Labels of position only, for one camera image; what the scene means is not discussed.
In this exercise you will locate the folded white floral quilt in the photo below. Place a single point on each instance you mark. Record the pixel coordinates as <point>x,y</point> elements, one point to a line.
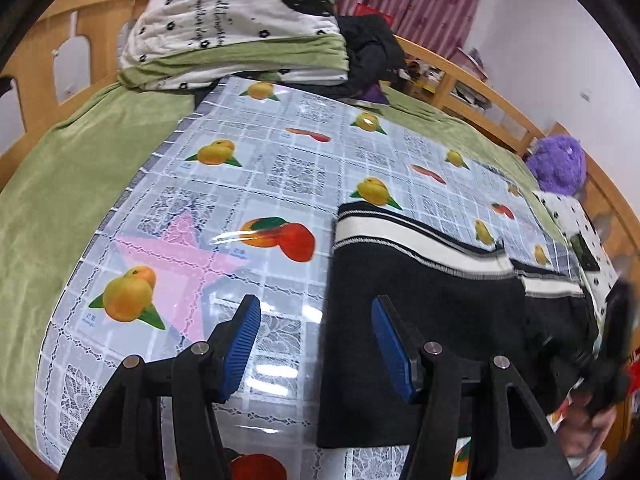
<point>235,20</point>

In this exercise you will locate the pile of black clothes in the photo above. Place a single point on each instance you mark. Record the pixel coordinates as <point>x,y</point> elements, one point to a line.
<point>370,50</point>

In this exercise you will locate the white floral pillow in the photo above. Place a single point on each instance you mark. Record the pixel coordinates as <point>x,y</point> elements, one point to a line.
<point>582,240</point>

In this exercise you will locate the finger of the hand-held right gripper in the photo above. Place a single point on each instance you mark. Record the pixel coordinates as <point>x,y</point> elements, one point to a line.
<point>565,360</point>

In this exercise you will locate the wooden bed frame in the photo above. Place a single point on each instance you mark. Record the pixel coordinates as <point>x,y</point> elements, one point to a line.
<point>40,25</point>

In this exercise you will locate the purple cloth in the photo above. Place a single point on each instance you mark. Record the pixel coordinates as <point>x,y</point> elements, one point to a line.
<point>372,96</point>

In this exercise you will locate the fruit print plastic tablecloth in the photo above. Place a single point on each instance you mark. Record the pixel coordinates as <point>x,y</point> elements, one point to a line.
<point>225,200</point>

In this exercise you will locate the red chair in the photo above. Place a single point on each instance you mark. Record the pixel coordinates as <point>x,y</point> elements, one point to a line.
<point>372,14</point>

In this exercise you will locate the black pants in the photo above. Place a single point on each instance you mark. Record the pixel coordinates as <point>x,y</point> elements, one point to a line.
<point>450,320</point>

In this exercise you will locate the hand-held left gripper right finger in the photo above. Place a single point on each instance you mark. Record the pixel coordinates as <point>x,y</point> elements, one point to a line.
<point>392,350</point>

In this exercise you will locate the purple plush toy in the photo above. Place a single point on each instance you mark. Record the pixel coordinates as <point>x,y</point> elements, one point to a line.
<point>557,162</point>

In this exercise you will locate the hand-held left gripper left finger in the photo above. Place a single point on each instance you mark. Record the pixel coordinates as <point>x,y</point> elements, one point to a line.
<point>240,350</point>

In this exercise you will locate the person's right hand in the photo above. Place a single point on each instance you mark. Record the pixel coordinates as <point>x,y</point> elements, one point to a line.
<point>585,435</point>

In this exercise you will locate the green bed blanket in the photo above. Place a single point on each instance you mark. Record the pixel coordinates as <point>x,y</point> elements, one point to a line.
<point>75,170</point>

